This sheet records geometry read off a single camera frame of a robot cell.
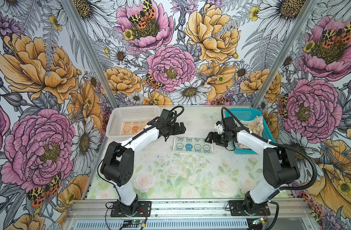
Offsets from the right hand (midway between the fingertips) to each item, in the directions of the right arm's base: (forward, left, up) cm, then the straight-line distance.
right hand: (211, 145), depth 91 cm
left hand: (+5, +20, +5) cm, 21 cm away
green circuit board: (-37, +41, -6) cm, 56 cm away
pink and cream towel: (+19, -36, -5) cm, 41 cm away
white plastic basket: (+28, +64, +1) cm, 70 cm away
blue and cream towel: (+3, +12, -5) cm, 14 cm away
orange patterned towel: (+19, +54, -5) cm, 58 cm away
